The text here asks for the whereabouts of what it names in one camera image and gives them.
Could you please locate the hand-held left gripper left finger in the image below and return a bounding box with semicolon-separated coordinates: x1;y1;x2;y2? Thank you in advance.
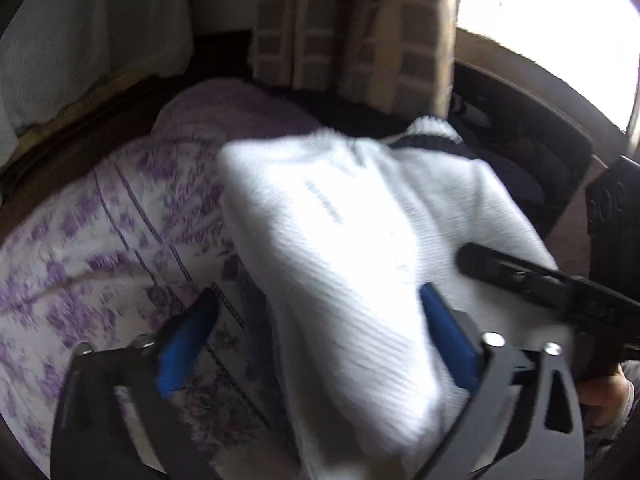
49;286;222;480

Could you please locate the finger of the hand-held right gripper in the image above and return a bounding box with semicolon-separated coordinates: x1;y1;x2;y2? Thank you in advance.
456;241;596;328

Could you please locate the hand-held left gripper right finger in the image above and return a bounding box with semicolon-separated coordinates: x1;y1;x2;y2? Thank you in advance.
414;283;587;480

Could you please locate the white sweater with black trim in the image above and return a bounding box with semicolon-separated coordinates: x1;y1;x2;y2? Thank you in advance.
215;116;576;480

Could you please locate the person's right hand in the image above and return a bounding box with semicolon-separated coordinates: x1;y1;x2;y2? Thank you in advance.
577;360;640;429

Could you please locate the dark furniture piece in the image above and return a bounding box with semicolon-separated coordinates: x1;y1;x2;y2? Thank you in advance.
450;60;596;241

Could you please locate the purple floral bed sheet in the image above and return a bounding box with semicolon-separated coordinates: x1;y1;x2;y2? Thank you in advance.
0;77;321;466

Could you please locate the bright window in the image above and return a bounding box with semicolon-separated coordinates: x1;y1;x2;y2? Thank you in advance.
457;0;640;131

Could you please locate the beige checked curtain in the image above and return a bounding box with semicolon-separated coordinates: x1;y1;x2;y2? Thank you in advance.
247;0;458;116

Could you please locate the white lace cover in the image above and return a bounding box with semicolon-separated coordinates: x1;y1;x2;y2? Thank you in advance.
0;0;196;136

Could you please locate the brown woven bed frame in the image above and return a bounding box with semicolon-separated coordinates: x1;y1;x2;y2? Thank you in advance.
0;72;201;201

